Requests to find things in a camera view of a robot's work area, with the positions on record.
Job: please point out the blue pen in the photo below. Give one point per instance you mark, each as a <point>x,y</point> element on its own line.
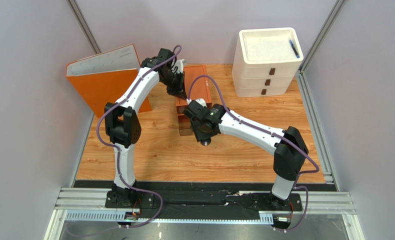
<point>296,52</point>

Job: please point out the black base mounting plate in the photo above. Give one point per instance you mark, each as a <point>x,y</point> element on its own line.
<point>258,201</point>

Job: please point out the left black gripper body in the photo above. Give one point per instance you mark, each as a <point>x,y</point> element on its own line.
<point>174,80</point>

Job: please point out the aluminium rail frame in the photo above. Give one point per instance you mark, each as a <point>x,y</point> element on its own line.
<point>190,210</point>

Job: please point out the black jar lid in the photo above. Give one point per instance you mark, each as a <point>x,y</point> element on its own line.
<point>206,142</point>

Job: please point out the orange makeup drawer box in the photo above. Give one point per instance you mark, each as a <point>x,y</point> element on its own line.
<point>200,90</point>

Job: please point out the orange white ring binder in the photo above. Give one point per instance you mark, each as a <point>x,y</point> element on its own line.
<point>104,77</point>

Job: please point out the white three-drawer cabinet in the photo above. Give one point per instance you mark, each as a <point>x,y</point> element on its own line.
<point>264,62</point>

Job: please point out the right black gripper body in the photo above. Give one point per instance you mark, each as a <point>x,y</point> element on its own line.
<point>191,113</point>

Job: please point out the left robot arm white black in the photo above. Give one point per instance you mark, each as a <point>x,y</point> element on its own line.
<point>122,124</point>

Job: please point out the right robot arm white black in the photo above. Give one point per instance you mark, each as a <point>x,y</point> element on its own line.
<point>286,146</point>

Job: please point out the clear acrylic drawer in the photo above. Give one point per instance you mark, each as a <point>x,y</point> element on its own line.
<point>184,125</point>

